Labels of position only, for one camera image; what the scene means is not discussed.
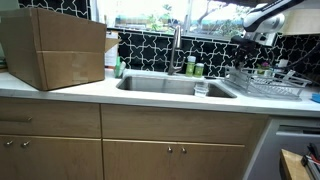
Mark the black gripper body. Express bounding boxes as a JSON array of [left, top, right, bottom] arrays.
[[230, 35, 265, 58]]

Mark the wooden block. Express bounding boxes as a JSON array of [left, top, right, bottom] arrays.
[[278, 148, 312, 180]]

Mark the green dish soap bottle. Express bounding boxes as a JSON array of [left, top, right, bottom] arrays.
[[113, 55, 127, 80]]

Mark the black red tool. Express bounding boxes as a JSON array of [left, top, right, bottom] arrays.
[[300, 142, 320, 180]]

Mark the wooden fixed front panel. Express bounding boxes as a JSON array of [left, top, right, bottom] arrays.
[[100, 103, 270, 146]]

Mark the clear drinking glass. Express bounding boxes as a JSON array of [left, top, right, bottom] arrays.
[[193, 81, 210, 99]]

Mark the grey dishwasher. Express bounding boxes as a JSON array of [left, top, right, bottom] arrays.
[[242, 116, 320, 180]]

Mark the narrow wooden cabinet door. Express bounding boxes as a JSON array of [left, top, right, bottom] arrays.
[[102, 138, 178, 180], [176, 141, 247, 180]]

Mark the large brown cardboard box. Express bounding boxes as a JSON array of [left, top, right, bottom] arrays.
[[0, 7, 122, 92]]

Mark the tall green white-capped bottle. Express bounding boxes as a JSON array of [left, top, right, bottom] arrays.
[[185, 55, 197, 78]]

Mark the small pink flower pot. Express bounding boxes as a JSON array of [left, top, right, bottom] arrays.
[[256, 61, 271, 76]]

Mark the wide wooden cabinet door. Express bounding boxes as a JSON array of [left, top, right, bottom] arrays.
[[0, 134, 104, 180]]

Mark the steel kitchen faucet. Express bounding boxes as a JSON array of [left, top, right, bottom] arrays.
[[166, 24, 186, 76]]

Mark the small white container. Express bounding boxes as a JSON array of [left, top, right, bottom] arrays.
[[276, 58, 290, 73]]

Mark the short green white-capped bottle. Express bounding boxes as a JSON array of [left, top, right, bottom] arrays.
[[193, 62, 205, 79]]

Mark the stainless steel sink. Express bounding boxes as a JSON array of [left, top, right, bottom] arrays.
[[115, 74, 238, 100]]

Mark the wooden drawer front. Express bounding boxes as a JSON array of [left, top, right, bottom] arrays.
[[0, 96, 102, 139]]

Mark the metal wire dish rack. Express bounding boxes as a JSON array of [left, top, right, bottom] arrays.
[[221, 64, 313, 101]]

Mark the white window frame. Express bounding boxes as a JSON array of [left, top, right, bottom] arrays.
[[89, 0, 288, 47]]

